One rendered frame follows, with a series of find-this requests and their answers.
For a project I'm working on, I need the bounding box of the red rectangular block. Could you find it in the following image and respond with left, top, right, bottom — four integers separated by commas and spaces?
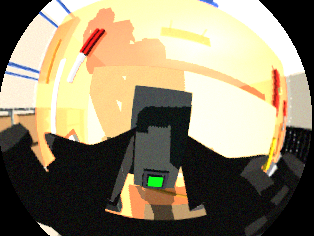
271, 69, 282, 117

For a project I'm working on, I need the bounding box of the white flat bar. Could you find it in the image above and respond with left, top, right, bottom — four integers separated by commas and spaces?
52, 58, 67, 134

